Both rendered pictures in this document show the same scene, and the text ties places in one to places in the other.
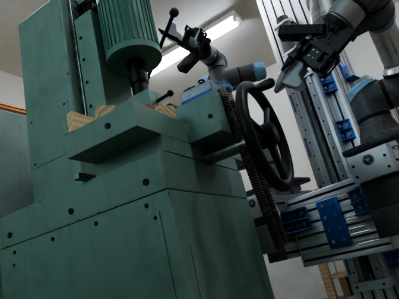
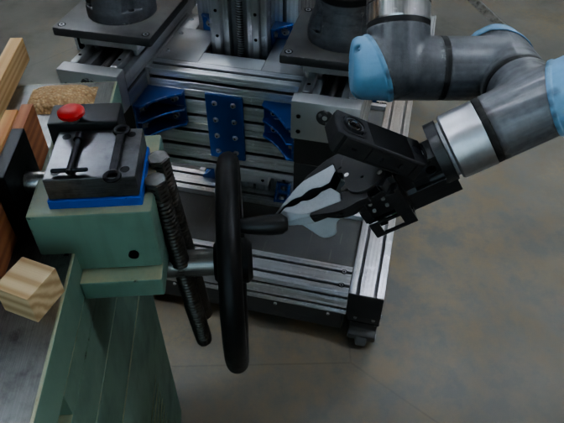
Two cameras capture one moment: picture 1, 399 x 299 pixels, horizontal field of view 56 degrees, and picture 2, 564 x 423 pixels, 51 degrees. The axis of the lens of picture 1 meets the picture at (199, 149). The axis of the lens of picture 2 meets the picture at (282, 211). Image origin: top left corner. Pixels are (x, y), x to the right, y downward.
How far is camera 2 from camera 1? 0.96 m
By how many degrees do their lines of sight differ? 68
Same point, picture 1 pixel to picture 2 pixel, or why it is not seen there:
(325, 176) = (221, 22)
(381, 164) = not seen: hidden behind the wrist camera
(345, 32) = (448, 186)
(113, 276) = not seen: outside the picture
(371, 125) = (342, 22)
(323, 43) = (407, 204)
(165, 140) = (70, 393)
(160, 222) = not seen: outside the picture
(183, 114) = (60, 234)
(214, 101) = (147, 232)
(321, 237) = (201, 137)
